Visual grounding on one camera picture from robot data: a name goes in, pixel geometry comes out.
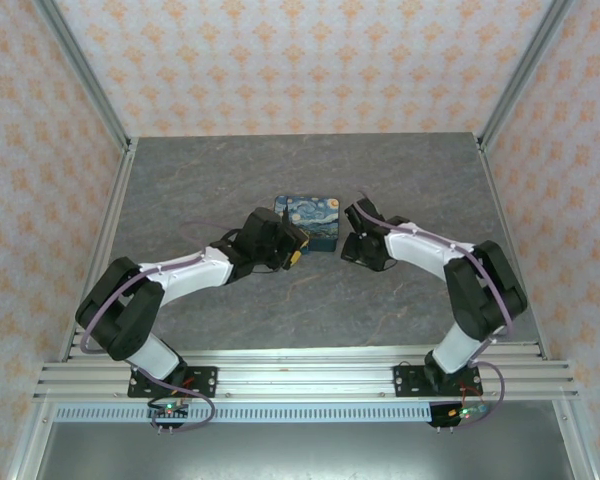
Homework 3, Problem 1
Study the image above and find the starry night painted tin box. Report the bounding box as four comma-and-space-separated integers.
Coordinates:
273, 194, 341, 254

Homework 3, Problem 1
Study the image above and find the right circuit board with LEDs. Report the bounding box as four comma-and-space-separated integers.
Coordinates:
429, 399, 491, 429

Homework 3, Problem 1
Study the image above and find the circuit board with leds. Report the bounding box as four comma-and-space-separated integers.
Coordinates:
429, 399, 491, 429
147, 399, 191, 427

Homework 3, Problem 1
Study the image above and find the grey metal panel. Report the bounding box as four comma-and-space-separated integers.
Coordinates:
32, 422, 581, 480

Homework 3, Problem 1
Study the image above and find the left circuit board with LEDs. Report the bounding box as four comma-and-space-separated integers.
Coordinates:
147, 399, 191, 427

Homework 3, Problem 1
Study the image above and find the narrow aluminium cross rail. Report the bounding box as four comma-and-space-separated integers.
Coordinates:
62, 342, 551, 364

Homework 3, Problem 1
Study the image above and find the wide aluminium cross rail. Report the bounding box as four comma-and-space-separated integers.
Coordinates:
32, 362, 580, 402

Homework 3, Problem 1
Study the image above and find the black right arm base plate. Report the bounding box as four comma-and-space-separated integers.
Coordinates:
393, 364, 481, 399

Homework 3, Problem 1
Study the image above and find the aluminium table side rail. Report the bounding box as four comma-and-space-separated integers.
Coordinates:
59, 137, 140, 362
476, 134, 551, 361

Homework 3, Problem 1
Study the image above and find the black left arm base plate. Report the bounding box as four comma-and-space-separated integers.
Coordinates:
127, 366, 219, 400

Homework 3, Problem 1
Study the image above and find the slotted grey cable duct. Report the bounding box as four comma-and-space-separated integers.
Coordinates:
53, 403, 486, 425

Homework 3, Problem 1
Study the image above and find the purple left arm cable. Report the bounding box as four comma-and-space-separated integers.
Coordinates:
81, 221, 241, 434

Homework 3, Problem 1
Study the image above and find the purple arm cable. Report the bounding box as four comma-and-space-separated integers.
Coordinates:
357, 187, 514, 432
81, 221, 241, 434

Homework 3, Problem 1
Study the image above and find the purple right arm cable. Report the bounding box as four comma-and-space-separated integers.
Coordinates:
357, 187, 514, 432

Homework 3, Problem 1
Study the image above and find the aluminium frame post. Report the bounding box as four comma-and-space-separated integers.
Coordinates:
32, 0, 133, 151
477, 0, 577, 151

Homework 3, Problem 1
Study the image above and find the aluminium frame leg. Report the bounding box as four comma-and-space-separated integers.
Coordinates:
7, 399, 56, 480
552, 399, 600, 480

